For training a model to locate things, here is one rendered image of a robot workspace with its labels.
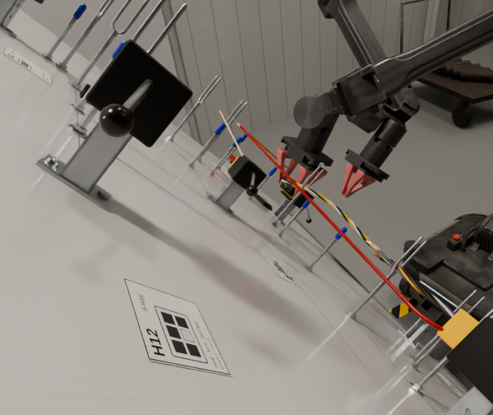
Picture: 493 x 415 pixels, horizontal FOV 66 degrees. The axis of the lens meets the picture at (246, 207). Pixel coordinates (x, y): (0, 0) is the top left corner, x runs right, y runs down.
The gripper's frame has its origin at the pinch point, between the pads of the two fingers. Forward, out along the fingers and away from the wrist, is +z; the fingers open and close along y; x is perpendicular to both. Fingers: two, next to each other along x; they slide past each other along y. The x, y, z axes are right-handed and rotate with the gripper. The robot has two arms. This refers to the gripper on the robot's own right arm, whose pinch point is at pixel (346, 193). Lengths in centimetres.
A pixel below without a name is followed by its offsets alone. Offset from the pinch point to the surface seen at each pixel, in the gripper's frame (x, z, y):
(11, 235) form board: -78, -1, 34
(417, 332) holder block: -3.1, 12.2, 32.6
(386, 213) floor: 159, 15, -59
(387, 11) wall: 265, -141, -242
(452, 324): -45, -3, 42
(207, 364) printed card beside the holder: -70, 1, 40
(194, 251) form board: -64, 2, 30
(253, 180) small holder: -50, -1, 18
